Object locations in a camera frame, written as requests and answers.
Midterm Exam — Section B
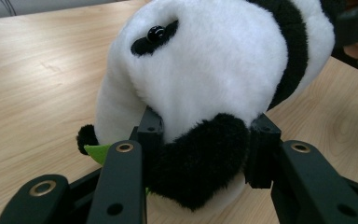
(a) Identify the panda plush toy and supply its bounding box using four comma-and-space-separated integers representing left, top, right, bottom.
76, 0, 337, 213

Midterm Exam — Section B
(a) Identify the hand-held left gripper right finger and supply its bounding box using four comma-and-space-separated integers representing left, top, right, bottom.
243, 112, 283, 190

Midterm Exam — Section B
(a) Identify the thin black hanging cable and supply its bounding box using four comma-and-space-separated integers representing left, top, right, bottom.
0, 0, 17, 17

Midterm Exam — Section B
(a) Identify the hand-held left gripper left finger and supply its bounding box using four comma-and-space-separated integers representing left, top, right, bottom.
129, 106, 166, 162

